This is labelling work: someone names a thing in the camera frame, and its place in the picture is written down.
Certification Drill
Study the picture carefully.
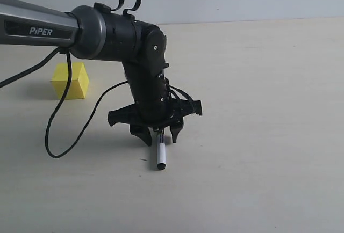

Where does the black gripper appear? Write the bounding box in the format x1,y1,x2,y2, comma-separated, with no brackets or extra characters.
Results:
107,77,203,147

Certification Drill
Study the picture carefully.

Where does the black and white marker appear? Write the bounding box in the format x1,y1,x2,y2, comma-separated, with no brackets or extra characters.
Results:
156,129,166,170

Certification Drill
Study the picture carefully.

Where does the yellow foam cube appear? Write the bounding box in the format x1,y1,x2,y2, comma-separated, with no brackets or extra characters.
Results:
51,62,89,99

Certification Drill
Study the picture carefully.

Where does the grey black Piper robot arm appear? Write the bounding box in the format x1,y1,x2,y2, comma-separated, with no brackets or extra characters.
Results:
1,0,202,145

